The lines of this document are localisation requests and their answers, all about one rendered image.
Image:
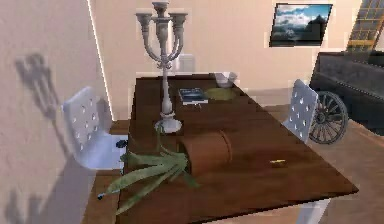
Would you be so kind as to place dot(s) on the framed mountain picture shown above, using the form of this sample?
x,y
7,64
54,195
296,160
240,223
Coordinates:
x,y
300,25

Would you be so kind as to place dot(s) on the brown wooden dining table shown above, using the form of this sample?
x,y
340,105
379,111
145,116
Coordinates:
x,y
253,140

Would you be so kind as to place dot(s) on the small yellow object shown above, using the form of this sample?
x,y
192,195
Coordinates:
x,y
277,162

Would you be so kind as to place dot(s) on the black cart with spoked wheel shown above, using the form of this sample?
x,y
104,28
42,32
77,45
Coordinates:
x,y
353,86

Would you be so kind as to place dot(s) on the white perforated chair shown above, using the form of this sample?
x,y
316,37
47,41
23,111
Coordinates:
x,y
90,133
301,110

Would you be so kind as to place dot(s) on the green plant in brown pot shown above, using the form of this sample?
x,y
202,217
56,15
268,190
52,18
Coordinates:
x,y
206,151

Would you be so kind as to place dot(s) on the white wall box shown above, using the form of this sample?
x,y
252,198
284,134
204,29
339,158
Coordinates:
x,y
186,62

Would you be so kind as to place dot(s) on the white bowl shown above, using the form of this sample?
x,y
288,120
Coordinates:
x,y
225,79

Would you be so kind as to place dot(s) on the dark blue book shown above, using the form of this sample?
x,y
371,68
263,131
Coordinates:
x,y
192,95

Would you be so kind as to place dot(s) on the yellow framed window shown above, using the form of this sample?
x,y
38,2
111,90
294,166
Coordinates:
x,y
365,25

